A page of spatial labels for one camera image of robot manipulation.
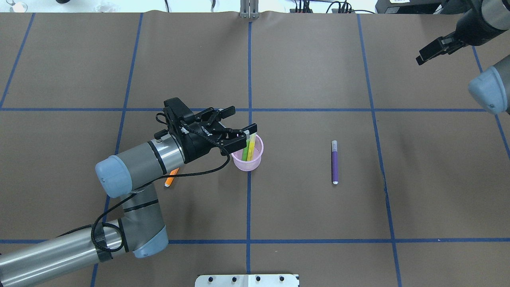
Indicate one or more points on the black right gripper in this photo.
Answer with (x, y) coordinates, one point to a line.
(467, 34)

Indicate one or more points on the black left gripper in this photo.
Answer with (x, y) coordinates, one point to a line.
(198, 142)

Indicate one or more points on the yellow highlighter pen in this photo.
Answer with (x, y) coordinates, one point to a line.
(252, 146)

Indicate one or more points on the orange highlighter pen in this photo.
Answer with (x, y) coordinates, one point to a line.
(170, 179)

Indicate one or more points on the purple highlighter pen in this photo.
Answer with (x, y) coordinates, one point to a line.
(334, 163)

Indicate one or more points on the green highlighter pen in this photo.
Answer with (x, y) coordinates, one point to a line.
(245, 152)

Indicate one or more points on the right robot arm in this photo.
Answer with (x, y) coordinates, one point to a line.
(490, 89)

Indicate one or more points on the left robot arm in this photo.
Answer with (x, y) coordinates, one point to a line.
(46, 161)

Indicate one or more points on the dark brown box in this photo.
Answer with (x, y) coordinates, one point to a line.
(407, 6)

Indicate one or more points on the aluminium frame post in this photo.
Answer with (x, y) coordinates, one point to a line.
(249, 9)

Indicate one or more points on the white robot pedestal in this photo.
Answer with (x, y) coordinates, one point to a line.
(248, 280)

